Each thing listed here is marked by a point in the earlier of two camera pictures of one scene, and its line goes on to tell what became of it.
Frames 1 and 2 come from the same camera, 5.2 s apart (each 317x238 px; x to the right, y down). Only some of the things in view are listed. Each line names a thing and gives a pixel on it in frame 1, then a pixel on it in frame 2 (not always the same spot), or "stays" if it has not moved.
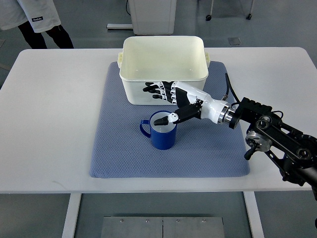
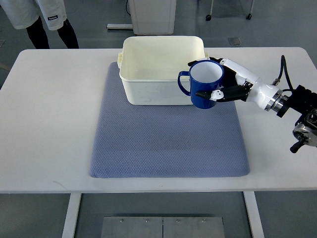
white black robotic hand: [193, 102] to [240, 84]
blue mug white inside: [163, 137] to [204, 76]
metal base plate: [162, 227] stays
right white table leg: [254, 214] stays
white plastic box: [145, 59] stays
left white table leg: [69, 228] stays
